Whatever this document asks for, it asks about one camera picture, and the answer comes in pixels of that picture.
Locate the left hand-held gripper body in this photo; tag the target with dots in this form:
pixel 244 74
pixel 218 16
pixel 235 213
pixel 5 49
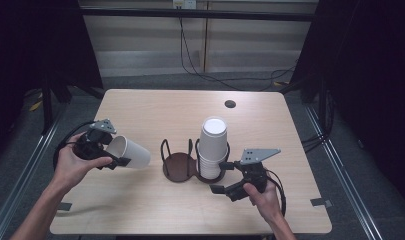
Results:
pixel 91 145

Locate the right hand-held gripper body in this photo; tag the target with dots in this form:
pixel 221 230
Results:
pixel 255 173

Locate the single white paper cup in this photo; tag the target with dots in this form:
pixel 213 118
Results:
pixel 133 155

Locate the stack of white paper cups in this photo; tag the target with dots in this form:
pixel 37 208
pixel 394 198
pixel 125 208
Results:
pixel 212 146

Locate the person's left hand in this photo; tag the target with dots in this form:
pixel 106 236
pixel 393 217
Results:
pixel 70 166

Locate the person's right hand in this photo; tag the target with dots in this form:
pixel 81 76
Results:
pixel 266 203

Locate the black metal stand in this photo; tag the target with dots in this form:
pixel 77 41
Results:
pixel 47 106

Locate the dark round table grommet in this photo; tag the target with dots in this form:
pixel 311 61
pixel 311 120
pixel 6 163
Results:
pixel 230 103

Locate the grey tape strip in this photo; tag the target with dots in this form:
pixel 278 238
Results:
pixel 321 202
pixel 64 206

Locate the yellow floor tape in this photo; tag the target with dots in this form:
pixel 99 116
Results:
pixel 35 106

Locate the black curtain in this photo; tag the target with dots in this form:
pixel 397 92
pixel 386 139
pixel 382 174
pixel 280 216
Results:
pixel 370 66
pixel 33 43

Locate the aluminium floor rail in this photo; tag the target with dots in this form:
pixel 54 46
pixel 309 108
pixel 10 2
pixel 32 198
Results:
pixel 10 200
pixel 343 180

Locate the black horizontal frame bar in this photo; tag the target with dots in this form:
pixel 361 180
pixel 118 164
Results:
pixel 190 13

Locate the white wall socket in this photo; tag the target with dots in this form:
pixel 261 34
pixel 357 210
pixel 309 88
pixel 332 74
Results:
pixel 184 4

